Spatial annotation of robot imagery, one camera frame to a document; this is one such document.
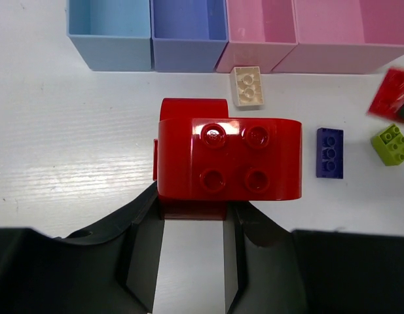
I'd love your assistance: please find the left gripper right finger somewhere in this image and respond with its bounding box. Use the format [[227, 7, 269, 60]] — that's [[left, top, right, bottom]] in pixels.
[[223, 201, 306, 313]]

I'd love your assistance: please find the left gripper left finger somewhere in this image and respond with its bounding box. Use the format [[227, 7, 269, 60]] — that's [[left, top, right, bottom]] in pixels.
[[62, 184, 164, 313]]

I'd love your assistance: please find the small red lego brick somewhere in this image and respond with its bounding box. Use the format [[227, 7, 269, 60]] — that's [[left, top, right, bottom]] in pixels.
[[367, 67, 404, 123]]

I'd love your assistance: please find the lime green lego brick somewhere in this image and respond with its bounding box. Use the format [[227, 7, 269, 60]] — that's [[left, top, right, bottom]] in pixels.
[[371, 124, 404, 166]]

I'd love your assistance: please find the dark blue lego brick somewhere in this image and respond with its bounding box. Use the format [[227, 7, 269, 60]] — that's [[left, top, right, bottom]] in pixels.
[[316, 128, 344, 179]]

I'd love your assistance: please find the large red lego block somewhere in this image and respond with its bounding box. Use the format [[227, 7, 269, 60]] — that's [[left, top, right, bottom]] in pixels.
[[153, 98, 302, 220]]

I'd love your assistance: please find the large pink bin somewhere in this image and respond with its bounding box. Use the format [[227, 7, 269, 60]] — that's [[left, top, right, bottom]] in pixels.
[[273, 0, 404, 74]]

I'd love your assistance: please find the beige lego brick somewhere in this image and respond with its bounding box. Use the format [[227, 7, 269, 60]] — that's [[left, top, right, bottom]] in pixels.
[[230, 66, 265, 107]]

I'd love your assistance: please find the small pink bin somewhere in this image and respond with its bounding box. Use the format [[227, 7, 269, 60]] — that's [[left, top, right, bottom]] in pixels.
[[216, 0, 298, 73]]

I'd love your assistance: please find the periwinkle blue bin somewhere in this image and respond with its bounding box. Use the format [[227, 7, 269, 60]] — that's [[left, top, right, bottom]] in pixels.
[[151, 0, 229, 73]]

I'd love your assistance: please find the light blue bin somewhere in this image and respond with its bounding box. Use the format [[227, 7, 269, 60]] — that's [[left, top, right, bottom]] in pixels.
[[66, 0, 152, 72]]

